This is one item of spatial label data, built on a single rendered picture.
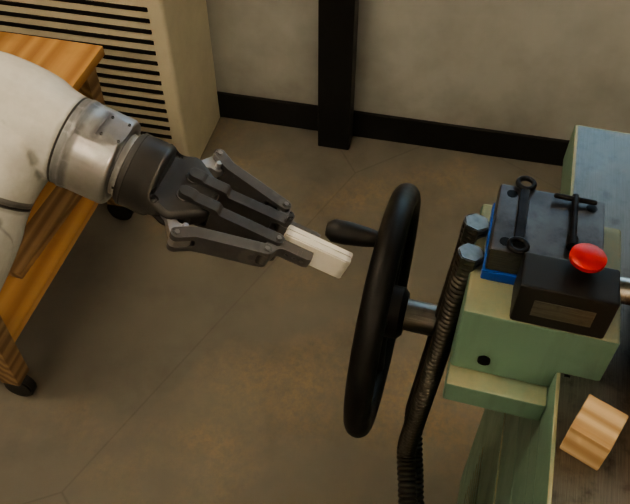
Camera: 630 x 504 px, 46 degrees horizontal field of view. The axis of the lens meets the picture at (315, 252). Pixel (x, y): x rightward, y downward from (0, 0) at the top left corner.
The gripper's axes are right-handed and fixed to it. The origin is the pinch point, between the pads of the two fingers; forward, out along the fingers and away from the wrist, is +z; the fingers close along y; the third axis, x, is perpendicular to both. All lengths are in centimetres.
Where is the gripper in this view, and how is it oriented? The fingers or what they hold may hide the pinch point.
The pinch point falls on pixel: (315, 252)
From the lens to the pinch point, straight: 74.5
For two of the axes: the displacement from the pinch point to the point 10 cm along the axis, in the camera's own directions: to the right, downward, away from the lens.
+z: 9.1, 4.1, 0.9
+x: -3.3, 5.5, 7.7
